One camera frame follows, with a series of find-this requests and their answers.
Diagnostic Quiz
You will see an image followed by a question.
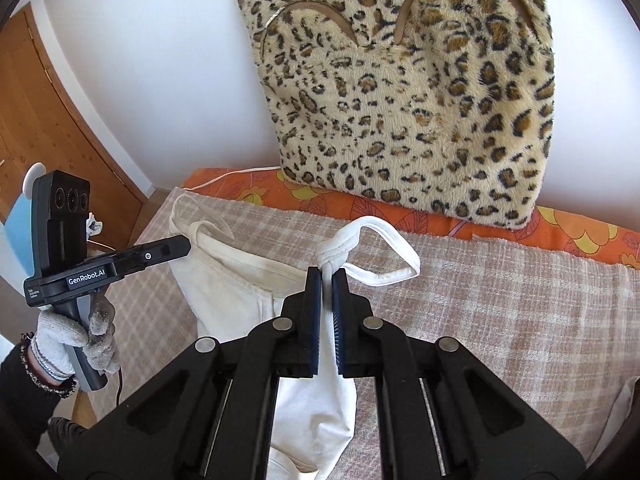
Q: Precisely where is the left forearm black sleeve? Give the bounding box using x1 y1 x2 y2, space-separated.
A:
1 333 75 480

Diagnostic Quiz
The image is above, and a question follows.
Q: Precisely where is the pink plaid bed blanket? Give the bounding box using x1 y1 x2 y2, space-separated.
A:
106 190 639 479

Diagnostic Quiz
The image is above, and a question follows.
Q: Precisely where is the white power cable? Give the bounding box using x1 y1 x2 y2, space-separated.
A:
184 164 284 192

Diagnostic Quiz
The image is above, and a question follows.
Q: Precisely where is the left gloved hand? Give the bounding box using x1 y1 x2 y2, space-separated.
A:
27 295 120 387

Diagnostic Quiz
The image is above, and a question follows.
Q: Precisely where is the leopard print cushion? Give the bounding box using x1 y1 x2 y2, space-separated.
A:
236 0 554 230

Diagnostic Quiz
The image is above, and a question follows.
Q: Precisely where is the white camisole top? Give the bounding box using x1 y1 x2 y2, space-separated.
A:
168 193 420 479

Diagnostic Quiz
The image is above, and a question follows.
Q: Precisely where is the wooden door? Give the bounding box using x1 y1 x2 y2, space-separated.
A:
0 4 146 248

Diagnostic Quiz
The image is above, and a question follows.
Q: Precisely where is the light blue chair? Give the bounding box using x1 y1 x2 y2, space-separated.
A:
4 194 34 276

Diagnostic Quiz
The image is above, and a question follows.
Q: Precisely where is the white clip desk lamp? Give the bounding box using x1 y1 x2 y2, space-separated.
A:
22 162 103 238

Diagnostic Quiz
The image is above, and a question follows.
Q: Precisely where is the orange floral bed sheet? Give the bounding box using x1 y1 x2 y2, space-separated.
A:
182 168 639 270

